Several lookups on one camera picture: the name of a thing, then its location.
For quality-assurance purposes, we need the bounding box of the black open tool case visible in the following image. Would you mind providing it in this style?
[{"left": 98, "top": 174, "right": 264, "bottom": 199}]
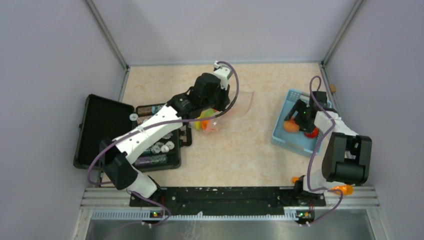
[{"left": 73, "top": 94, "right": 193, "bottom": 172}]

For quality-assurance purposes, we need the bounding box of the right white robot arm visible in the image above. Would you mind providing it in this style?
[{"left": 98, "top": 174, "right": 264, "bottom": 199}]
[{"left": 284, "top": 91, "right": 373, "bottom": 206}]

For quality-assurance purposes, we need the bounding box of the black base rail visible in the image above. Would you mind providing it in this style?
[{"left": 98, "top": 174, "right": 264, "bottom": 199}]
[{"left": 150, "top": 186, "right": 326, "bottom": 216}]

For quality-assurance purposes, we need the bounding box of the small brown object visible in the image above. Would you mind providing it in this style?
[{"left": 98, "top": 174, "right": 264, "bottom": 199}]
[{"left": 328, "top": 84, "right": 337, "bottom": 94}]

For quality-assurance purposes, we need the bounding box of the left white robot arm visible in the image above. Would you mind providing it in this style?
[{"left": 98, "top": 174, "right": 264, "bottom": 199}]
[{"left": 95, "top": 68, "right": 236, "bottom": 207}]

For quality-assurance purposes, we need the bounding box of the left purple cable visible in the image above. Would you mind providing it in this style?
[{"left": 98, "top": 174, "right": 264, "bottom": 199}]
[{"left": 86, "top": 60, "right": 240, "bottom": 227}]

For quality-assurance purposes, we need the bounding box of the orange carrot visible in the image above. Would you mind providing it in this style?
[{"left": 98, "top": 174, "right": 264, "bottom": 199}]
[{"left": 291, "top": 177, "right": 354, "bottom": 196}]

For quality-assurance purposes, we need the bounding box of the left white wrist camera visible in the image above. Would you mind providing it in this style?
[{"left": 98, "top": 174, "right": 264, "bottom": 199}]
[{"left": 212, "top": 61, "right": 233, "bottom": 90}]

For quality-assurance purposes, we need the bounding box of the green apple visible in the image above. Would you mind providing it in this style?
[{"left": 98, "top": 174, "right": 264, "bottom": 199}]
[{"left": 199, "top": 108, "right": 216, "bottom": 119}]

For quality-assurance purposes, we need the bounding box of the clear zip top bag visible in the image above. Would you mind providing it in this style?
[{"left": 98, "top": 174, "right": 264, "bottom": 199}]
[{"left": 193, "top": 89, "right": 257, "bottom": 135}]

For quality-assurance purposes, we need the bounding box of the blue plastic basket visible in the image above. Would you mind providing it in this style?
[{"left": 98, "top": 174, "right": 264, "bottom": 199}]
[{"left": 271, "top": 88, "right": 324, "bottom": 158}]

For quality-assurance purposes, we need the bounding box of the peach fruit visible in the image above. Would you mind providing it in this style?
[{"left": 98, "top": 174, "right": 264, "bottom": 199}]
[{"left": 282, "top": 119, "right": 300, "bottom": 133}]

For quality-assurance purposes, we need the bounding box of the yellow banana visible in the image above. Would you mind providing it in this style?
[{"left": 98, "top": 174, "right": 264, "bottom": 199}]
[{"left": 193, "top": 121, "right": 203, "bottom": 131}]

